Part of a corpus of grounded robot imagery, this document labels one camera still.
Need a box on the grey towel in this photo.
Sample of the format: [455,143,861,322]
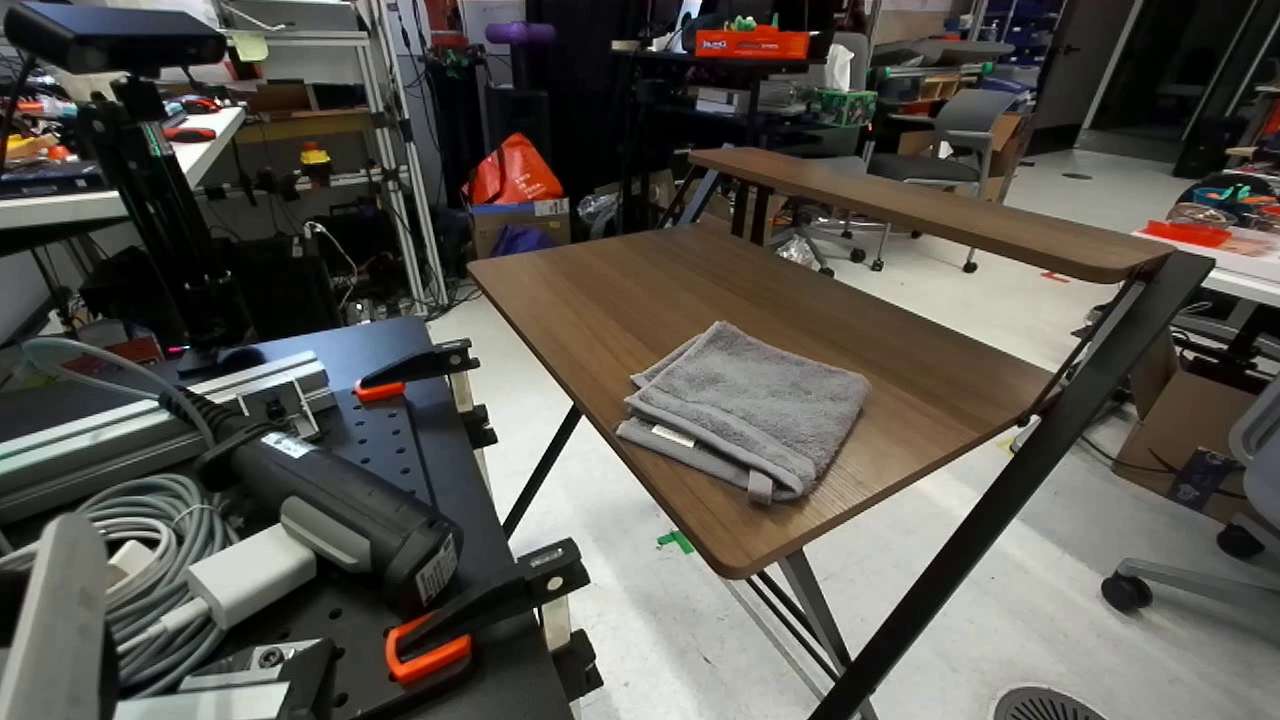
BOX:
[612,315,872,506]

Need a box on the brown wooden desk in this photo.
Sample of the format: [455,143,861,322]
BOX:
[466,224,1056,583]

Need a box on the black orange bar clamp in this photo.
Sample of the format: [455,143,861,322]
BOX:
[352,336,485,409]
[381,534,592,693]

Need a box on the orange bag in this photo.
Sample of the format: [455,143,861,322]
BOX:
[459,126,568,206]

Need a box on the black perforated mounting board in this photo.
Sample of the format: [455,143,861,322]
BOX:
[155,315,582,720]

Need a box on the black handheld device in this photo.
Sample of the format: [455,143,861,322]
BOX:
[198,425,466,614]

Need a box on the orange bin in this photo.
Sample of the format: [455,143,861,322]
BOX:
[688,23,813,63]

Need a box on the white metal shelving rack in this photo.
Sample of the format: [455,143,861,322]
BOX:
[224,0,455,321]

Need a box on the grey office chair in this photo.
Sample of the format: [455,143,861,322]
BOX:
[785,84,1033,275]

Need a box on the white power adapter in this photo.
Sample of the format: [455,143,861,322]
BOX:
[183,521,320,632]

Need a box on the black tripod stand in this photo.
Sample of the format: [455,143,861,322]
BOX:
[71,73,257,355]

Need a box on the round floor drain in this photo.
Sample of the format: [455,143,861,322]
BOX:
[993,684,1109,720]

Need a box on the brown cardboard box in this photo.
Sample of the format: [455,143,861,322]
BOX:
[1109,346,1262,525]

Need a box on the white side table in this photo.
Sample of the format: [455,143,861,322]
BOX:
[1131,215,1280,311]

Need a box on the colourful patterned bag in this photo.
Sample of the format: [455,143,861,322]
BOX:
[1165,162,1280,237]

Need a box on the black desk frame leg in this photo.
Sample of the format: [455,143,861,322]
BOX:
[808,247,1221,720]

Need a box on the grey coiled cable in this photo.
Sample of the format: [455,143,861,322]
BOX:
[0,336,243,694]

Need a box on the aluminium extrusion rail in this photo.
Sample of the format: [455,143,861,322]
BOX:
[0,346,333,527]

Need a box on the black camera on tripod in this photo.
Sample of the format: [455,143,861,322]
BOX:
[0,0,231,74]

